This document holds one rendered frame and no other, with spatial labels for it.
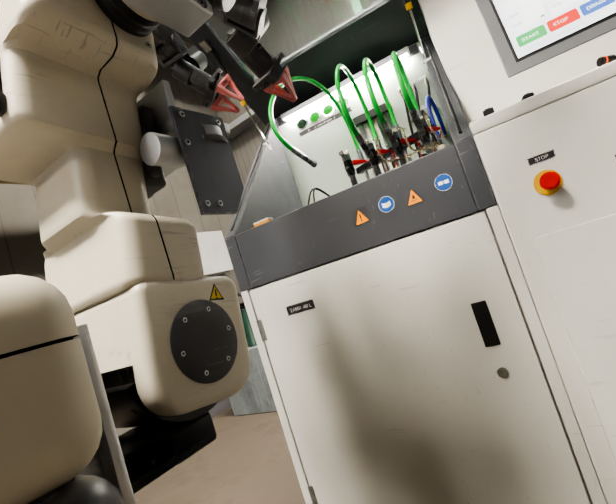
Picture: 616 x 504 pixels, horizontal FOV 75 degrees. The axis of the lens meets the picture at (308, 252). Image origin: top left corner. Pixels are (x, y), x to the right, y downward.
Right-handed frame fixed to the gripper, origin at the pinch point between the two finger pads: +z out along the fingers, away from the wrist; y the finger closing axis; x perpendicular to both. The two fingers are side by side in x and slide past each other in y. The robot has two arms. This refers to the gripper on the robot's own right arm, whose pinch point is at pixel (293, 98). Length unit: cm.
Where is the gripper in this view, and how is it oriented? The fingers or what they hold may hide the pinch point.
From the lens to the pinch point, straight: 106.7
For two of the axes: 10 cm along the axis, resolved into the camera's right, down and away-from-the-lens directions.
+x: -7.1, 2.7, 6.5
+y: 2.3, -7.8, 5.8
